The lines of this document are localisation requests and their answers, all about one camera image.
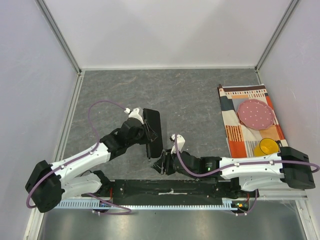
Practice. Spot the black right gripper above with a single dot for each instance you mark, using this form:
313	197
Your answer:
169	163

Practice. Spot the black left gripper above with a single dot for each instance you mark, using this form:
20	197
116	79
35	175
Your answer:
150	135

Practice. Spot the black zip tool case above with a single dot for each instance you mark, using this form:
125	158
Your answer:
154	147

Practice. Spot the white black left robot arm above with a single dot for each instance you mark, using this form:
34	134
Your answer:
50	183

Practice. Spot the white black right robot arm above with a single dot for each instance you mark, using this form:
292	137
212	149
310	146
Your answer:
288	167

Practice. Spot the colourful patterned cloth mat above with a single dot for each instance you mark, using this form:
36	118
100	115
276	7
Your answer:
241	139

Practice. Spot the pink dotted plate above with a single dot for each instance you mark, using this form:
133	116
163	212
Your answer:
256	114

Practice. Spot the yellow plastic bowl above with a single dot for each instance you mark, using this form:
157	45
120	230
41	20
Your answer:
266	146

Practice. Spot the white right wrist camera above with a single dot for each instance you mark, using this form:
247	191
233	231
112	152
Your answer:
178	143

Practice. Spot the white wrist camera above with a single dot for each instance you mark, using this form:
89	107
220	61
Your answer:
136	113
178	143

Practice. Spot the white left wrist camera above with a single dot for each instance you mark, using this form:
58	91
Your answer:
136	113

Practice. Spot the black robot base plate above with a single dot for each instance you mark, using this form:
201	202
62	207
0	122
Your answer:
125	188

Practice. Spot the light blue cable duct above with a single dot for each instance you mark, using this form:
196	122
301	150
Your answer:
88	203

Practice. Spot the aluminium frame post left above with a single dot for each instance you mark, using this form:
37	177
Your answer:
58	34

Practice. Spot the aluminium frame post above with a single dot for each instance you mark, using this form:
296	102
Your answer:
276	33
58	34

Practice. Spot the aluminium frame post right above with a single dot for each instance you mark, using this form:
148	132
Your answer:
276	33

